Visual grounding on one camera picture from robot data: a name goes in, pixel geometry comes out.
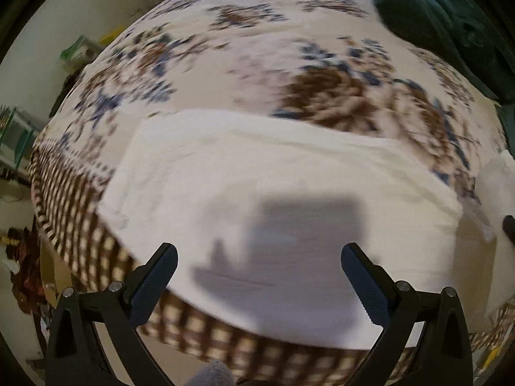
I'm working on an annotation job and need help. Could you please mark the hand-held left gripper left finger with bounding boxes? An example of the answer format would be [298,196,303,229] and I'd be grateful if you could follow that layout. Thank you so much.
[45,242,179,386]

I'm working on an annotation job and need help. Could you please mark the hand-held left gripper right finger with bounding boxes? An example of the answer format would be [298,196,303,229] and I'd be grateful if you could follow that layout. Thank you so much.
[341,243,474,386]

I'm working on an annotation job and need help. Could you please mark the white pants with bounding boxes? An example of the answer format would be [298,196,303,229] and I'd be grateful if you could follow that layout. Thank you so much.
[98,108,515,350]

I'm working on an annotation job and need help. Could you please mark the grey knitted sock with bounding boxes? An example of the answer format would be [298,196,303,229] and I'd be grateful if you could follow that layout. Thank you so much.
[186,360,236,386]

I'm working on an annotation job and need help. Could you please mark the red patterned cloth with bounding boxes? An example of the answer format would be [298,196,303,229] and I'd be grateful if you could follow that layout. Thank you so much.
[8,227,49,314]

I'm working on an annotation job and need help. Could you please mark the green shelf rack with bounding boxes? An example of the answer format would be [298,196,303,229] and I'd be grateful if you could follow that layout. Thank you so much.
[0,105,45,178]

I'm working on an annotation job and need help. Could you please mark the dark green cloth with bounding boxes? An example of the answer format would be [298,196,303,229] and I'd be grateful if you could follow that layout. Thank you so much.
[368,0,515,103]

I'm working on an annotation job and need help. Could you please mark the floral printed blanket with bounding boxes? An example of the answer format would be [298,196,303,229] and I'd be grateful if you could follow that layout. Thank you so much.
[30,0,515,381]

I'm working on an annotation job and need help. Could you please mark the green plastic box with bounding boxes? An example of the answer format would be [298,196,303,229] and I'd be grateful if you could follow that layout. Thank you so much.
[60,36,101,71]

